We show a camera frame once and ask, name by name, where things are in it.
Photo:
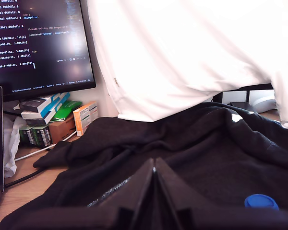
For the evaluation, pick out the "white plastic bag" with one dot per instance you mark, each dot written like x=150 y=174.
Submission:
x=10 y=143

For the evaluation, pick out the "small black box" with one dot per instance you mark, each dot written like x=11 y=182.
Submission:
x=31 y=105

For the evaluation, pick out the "brown cardboard box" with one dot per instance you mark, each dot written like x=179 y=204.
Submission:
x=62 y=130

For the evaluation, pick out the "white cloth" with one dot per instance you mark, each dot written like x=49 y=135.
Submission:
x=182 y=52

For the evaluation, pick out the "orange and white medicine box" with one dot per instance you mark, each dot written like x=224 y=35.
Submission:
x=85 y=117

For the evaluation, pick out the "green and black box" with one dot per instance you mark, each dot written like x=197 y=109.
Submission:
x=36 y=136

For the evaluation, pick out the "white rounded device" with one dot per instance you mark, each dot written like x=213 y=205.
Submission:
x=264 y=103

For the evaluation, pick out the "black fleece cloth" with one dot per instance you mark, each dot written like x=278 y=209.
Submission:
x=218 y=155

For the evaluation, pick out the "blue coffee capsule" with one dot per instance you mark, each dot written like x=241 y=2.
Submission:
x=261 y=201

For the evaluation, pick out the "flat black device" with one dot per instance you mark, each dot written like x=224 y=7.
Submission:
x=243 y=106

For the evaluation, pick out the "black computer monitor with text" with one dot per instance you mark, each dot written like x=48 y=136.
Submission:
x=38 y=48

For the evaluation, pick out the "green flat package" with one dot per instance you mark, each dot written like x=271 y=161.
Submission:
x=66 y=110

